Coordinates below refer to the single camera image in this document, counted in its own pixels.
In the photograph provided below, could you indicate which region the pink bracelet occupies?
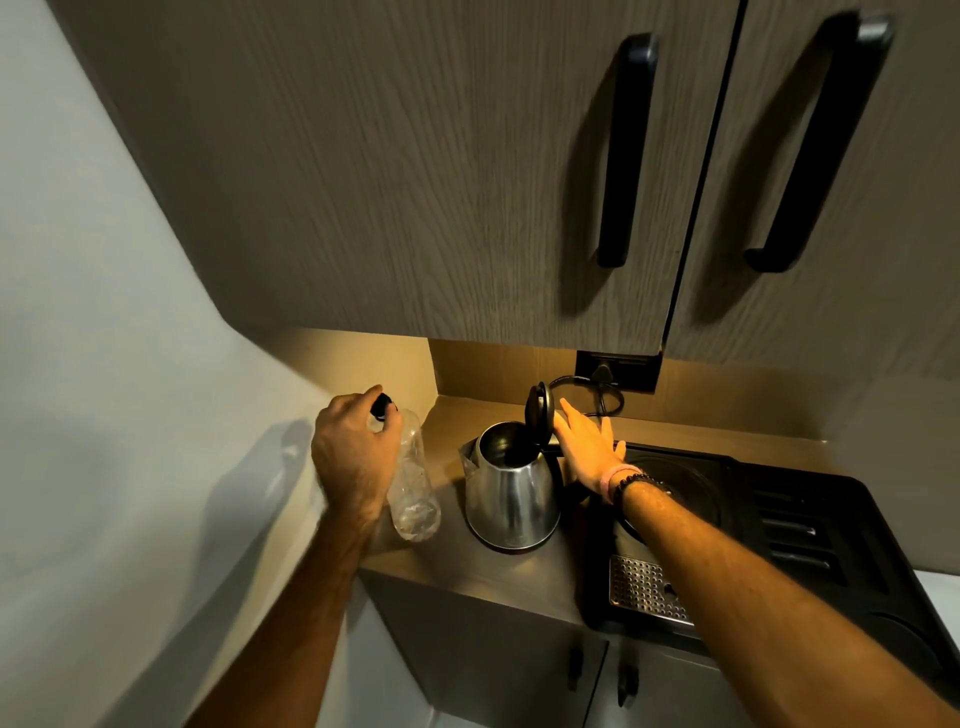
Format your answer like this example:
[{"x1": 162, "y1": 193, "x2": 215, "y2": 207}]
[{"x1": 599, "y1": 463, "x2": 645, "y2": 503}]

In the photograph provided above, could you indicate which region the stainless steel electric kettle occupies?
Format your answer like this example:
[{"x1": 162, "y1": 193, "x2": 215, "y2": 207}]
[{"x1": 458, "y1": 381, "x2": 566, "y2": 555}]

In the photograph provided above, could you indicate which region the wide wood-grain cabinet door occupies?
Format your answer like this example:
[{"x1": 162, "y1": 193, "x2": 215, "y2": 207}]
[{"x1": 45, "y1": 0, "x2": 748, "y2": 358}]

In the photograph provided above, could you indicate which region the black plastic tray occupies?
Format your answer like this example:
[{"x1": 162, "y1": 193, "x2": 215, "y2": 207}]
[{"x1": 573, "y1": 441, "x2": 960, "y2": 708}]

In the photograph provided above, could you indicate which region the person's left forearm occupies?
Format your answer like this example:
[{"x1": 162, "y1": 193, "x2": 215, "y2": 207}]
[{"x1": 184, "y1": 504, "x2": 384, "y2": 728}]

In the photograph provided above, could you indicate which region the black beaded bracelet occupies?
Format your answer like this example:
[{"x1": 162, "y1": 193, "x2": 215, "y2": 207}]
[{"x1": 611, "y1": 472, "x2": 670, "y2": 508}]

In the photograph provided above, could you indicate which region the black kettle cable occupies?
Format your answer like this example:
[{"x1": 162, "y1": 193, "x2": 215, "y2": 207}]
[{"x1": 549, "y1": 374, "x2": 626, "y2": 419}]

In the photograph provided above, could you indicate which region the black cabinet handle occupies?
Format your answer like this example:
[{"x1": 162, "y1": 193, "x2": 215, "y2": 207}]
[
  {"x1": 595, "y1": 32, "x2": 662, "y2": 270},
  {"x1": 743, "y1": 10, "x2": 896, "y2": 276}
]

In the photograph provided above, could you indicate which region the narrow wood-grain cabinet door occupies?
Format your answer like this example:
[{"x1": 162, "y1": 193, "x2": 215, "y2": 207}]
[{"x1": 665, "y1": 0, "x2": 960, "y2": 385}]

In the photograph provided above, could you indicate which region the clear plastic bottle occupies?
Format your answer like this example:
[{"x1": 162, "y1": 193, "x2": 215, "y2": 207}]
[{"x1": 371, "y1": 393, "x2": 443, "y2": 543}]

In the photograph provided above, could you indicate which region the person's right hand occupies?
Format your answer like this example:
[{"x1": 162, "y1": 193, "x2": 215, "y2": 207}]
[{"x1": 552, "y1": 397, "x2": 628, "y2": 501}]

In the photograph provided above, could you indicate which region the person's left hand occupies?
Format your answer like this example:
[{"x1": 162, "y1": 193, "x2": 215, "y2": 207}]
[{"x1": 310, "y1": 384, "x2": 405, "y2": 520}]

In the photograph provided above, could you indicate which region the perforated metal drip grate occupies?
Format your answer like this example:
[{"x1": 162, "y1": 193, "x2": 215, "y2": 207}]
[{"x1": 606, "y1": 553, "x2": 696, "y2": 628}]

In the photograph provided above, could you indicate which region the person's right forearm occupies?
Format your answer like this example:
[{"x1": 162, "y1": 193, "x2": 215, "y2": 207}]
[{"x1": 621, "y1": 483, "x2": 960, "y2": 728}]

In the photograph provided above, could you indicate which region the grey lower cabinet door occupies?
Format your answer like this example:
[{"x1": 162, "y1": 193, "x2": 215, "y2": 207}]
[
  {"x1": 360, "y1": 568, "x2": 610, "y2": 728},
  {"x1": 583, "y1": 636, "x2": 755, "y2": 728}
]

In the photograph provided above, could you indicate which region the black wall socket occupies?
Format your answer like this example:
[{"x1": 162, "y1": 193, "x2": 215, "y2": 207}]
[{"x1": 574, "y1": 349, "x2": 664, "y2": 396}]

